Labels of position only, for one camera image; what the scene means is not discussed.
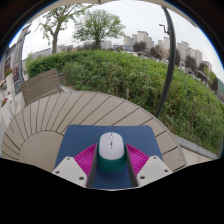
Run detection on beige slatted chair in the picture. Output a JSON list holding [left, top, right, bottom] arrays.
[[20, 68, 65, 107]]

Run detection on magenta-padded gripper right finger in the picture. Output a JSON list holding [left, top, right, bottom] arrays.
[[124, 142, 174, 188]]

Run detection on round leafy green tree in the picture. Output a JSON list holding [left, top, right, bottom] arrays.
[[72, 8, 127, 51]]

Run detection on black curved umbrella pole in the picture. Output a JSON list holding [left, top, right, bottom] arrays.
[[154, 5, 178, 119]]

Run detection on beige umbrella canopy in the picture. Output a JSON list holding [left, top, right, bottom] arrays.
[[49, 0, 198, 28]]

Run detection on dark blue mouse pad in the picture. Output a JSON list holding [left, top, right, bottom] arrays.
[[53, 124, 164, 190]]

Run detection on sparse-leaved tree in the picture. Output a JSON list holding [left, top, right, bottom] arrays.
[[37, 3, 93, 55]]

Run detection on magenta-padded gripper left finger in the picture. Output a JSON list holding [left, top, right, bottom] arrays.
[[51, 142, 100, 189]]

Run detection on white and teal computer mouse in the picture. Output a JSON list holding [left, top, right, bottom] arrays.
[[96, 131, 128, 175]]

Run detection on group of apartment buildings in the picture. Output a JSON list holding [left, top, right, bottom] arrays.
[[123, 30, 214, 73]]

